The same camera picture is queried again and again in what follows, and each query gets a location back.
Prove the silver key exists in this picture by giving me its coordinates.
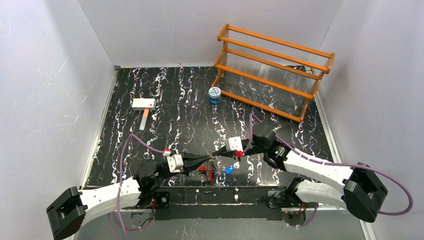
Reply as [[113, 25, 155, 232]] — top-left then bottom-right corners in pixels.
[[233, 161, 240, 169]]

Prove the blue key tag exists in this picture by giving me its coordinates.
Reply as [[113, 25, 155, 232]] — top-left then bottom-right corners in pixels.
[[224, 165, 236, 175]]

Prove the metal key organizer red handle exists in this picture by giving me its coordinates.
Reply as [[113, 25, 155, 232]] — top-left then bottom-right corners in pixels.
[[198, 158, 217, 184]]

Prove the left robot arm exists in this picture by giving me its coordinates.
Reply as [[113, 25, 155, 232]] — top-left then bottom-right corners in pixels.
[[46, 151, 212, 240]]

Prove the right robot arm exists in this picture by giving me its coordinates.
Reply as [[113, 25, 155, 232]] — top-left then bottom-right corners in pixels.
[[212, 132, 388, 223]]

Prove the blue jar with patterned lid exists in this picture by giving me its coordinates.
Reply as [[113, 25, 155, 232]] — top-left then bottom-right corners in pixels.
[[208, 86, 222, 105]]

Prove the white orange marker pen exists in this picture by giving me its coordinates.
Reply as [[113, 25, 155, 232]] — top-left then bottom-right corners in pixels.
[[139, 108, 150, 131]]

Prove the white box with red logo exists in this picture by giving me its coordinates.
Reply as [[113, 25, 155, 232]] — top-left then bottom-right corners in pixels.
[[131, 98, 157, 111]]

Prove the orange wooden shelf rack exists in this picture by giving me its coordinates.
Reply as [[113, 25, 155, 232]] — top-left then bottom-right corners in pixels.
[[212, 23, 336, 123]]

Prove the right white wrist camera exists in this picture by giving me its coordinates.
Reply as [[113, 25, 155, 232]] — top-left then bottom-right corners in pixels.
[[225, 136, 244, 158]]

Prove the aluminium rail frame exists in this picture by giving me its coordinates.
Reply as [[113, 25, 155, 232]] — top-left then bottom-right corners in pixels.
[[74, 186, 377, 240]]

